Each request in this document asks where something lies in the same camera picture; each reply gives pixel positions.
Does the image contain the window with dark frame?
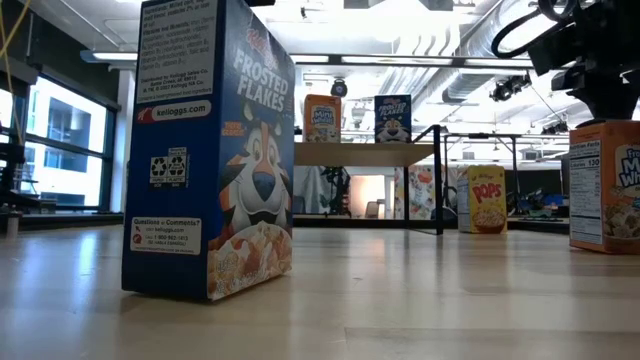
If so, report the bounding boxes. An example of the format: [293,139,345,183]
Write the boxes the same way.
[0,74,121,214]

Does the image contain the long ceiling light bar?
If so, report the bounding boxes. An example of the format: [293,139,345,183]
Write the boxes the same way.
[79,48,536,71]

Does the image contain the black ceiling camera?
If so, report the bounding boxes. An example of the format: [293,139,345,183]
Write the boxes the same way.
[329,78,350,100]

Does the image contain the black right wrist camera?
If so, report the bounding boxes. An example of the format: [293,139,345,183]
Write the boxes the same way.
[527,29,591,77]

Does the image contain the orange Mini Wheats box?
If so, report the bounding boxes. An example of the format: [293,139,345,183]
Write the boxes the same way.
[303,93,343,144]
[568,119,640,255]

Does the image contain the black metal frame table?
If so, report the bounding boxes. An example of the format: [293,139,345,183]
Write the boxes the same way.
[442,131,570,221]

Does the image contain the blue Frosted Flakes box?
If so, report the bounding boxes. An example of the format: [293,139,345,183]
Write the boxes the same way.
[121,0,297,302]
[374,94,413,144]

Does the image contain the black track spotlights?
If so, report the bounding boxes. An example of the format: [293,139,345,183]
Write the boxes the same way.
[540,119,570,136]
[488,73,533,103]

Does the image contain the black monitor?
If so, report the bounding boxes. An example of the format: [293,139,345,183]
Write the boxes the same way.
[504,168,564,197]

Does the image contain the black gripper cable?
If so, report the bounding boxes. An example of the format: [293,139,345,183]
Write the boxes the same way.
[490,0,576,60]

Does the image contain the yellow Corn Pops box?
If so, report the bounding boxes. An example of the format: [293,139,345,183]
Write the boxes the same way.
[456,164,509,235]

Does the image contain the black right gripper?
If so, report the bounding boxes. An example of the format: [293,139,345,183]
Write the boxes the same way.
[552,0,640,121]

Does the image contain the yellow cable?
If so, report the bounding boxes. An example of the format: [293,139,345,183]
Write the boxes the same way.
[0,0,32,146]

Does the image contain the wooden shelf with black frame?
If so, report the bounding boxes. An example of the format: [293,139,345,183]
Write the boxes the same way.
[293,123,446,237]

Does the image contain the colourful banner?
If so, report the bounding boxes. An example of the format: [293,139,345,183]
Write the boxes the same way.
[393,166,437,221]

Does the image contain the black aluminium rig frame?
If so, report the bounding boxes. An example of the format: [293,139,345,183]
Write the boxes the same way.
[19,211,571,235]

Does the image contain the dark background plant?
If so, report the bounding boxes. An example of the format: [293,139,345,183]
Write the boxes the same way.
[319,166,352,217]

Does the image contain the silver ventilation duct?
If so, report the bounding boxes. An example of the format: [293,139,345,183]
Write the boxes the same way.
[409,0,536,105]

